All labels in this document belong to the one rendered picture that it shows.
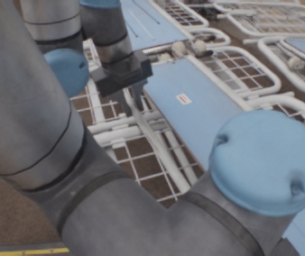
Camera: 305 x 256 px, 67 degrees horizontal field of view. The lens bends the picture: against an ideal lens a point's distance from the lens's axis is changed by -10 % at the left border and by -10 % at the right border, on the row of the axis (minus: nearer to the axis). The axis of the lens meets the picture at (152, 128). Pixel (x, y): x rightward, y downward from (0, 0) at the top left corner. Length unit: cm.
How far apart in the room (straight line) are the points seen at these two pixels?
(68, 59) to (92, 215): 22
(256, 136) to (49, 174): 13
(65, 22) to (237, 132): 25
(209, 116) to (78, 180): 49
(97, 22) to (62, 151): 34
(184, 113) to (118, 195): 48
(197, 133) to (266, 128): 42
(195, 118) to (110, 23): 30
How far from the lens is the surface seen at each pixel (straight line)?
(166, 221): 17
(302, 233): 52
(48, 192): 18
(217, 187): 17
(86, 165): 18
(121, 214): 16
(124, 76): 48
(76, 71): 34
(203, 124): 61
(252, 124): 17
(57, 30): 34
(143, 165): 130
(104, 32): 49
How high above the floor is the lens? 104
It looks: 45 degrees down
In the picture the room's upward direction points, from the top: straight up
